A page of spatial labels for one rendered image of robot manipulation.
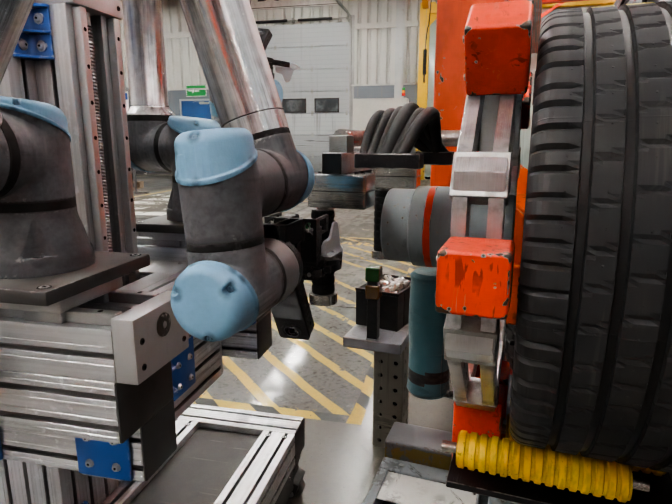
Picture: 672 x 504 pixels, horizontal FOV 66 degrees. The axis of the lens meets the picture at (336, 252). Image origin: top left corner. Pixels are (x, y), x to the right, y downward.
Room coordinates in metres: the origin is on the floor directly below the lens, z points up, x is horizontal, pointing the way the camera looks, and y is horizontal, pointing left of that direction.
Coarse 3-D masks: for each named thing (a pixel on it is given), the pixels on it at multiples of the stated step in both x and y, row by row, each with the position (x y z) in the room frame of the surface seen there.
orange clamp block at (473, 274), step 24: (456, 240) 0.58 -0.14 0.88; (480, 240) 0.58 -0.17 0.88; (504, 240) 0.58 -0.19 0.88; (456, 264) 0.52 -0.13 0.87; (480, 264) 0.52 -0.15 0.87; (504, 264) 0.51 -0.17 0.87; (456, 288) 0.52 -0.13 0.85; (480, 288) 0.52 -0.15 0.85; (504, 288) 0.51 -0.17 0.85; (456, 312) 0.52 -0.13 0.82; (480, 312) 0.52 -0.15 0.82; (504, 312) 0.51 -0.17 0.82
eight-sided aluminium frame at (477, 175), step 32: (480, 96) 0.69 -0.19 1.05; (512, 96) 0.68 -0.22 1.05; (512, 128) 0.67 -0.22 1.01; (480, 160) 0.62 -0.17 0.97; (512, 160) 1.06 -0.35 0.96; (480, 192) 0.60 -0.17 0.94; (512, 192) 1.07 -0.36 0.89; (448, 320) 0.62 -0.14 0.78; (480, 320) 0.62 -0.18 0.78; (448, 352) 0.62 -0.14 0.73; (480, 352) 0.60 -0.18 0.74; (480, 384) 0.74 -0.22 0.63
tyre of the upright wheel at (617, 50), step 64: (576, 64) 0.61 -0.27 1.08; (640, 64) 0.58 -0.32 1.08; (576, 128) 0.56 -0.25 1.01; (640, 128) 0.53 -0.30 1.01; (576, 192) 0.53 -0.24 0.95; (640, 192) 0.51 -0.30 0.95; (576, 256) 0.52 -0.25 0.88; (640, 256) 0.49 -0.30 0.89; (576, 320) 0.52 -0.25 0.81; (640, 320) 0.49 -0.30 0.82; (512, 384) 0.58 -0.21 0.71; (576, 384) 0.53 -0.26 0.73; (640, 384) 0.50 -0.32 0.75; (576, 448) 0.60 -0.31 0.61; (640, 448) 0.55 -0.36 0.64
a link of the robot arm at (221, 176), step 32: (224, 128) 0.48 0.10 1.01; (192, 160) 0.47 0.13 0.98; (224, 160) 0.47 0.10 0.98; (256, 160) 0.52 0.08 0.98; (192, 192) 0.47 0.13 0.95; (224, 192) 0.46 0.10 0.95; (256, 192) 0.49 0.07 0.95; (192, 224) 0.47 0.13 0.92; (224, 224) 0.46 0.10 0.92; (256, 224) 0.48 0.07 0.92
